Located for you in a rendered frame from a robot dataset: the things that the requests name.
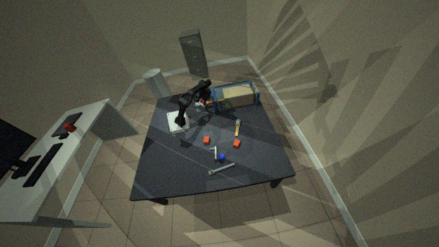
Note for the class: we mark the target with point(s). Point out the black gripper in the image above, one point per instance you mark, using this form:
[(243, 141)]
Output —
[(197, 98)]

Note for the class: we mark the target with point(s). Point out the orange block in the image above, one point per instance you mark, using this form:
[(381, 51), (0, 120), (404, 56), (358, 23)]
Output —
[(236, 144), (206, 140)]

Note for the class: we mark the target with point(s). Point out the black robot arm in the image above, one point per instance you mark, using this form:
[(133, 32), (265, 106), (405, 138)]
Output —
[(183, 103)]

